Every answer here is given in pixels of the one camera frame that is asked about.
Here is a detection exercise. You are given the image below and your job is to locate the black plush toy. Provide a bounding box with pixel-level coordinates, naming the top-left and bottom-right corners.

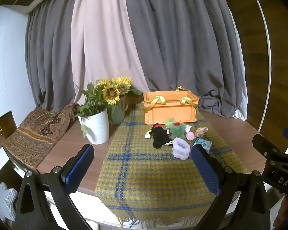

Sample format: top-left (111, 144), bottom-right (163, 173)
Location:
top-left (145, 123), bottom-right (174, 149)

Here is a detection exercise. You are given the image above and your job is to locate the narrow grey curtain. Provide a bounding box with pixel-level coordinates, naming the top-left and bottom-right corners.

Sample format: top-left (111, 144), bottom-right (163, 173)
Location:
top-left (25, 0), bottom-right (87, 113)

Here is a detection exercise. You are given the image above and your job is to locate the white ribbed plant pot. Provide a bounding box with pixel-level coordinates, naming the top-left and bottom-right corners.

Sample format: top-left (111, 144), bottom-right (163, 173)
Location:
top-left (78, 108), bottom-right (110, 145)

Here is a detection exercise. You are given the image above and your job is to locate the green vase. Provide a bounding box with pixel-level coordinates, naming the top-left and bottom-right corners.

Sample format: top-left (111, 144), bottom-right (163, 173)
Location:
top-left (108, 96), bottom-right (129, 125)

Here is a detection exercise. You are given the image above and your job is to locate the yellow blue plaid blanket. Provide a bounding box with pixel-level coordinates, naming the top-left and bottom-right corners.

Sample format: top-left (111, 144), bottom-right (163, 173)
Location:
top-left (95, 105), bottom-right (250, 229)

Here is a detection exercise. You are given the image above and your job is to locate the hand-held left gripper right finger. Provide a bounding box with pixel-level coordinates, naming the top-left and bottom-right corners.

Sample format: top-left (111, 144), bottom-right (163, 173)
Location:
top-left (191, 144), bottom-right (271, 230)

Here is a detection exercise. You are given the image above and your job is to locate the pink curtain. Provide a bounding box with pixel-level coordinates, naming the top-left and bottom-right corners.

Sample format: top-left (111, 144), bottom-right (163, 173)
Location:
top-left (71, 0), bottom-right (150, 97)

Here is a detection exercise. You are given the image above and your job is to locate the lilac fluffy scrunchie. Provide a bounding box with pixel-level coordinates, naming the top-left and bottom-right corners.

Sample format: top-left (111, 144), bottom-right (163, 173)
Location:
top-left (172, 138), bottom-right (191, 159)

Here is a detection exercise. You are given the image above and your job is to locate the green and red plush toy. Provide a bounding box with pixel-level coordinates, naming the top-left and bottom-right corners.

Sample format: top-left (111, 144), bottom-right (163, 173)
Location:
top-left (164, 117), bottom-right (192, 139)

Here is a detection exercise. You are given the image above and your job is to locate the person's right forearm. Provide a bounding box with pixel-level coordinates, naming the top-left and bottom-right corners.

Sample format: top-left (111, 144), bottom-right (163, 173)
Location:
top-left (275, 196), bottom-right (288, 228)

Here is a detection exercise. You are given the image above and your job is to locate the orange plastic crate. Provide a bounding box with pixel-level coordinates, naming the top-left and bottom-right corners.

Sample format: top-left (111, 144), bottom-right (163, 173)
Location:
top-left (143, 86), bottom-right (199, 125)

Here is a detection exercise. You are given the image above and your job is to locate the green leafy plant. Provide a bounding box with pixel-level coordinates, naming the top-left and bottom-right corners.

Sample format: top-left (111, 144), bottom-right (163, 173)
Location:
top-left (75, 83), bottom-right (109, 138)

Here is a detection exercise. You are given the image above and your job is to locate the small colourful toy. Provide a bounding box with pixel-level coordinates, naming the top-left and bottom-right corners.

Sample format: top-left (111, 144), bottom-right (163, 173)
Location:
top-left (194, 126), bottom-right (209, 138)

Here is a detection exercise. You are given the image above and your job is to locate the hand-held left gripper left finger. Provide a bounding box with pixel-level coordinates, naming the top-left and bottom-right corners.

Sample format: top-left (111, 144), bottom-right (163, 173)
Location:
top-left (14, 144), bottom-right (95, 230)

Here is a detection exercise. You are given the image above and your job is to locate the sunflower bouquet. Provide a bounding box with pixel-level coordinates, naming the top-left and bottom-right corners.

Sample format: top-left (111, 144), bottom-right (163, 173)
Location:
top-left (96, 77), bottom-right (143, 106)

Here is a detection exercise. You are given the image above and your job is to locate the brown paisley cloth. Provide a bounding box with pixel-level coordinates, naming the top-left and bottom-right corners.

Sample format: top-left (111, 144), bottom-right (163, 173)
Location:
top-left (3, 103), bottom-right (81, 174)

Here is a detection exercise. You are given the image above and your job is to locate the teal packet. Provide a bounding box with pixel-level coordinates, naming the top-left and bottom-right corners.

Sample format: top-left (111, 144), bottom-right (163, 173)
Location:
top-left (192, 138), bottom-right (212, 153)

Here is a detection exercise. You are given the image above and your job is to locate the wide grey curtain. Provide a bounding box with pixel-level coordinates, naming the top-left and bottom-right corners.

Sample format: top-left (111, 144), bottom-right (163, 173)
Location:
top-left (122, 0), bottom-right (248, 121)

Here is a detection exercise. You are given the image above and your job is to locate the white ribbed cloth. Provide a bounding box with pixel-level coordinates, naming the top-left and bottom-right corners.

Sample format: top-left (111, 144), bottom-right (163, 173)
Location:
top-left (0, 182), bottom-right (18, 223)

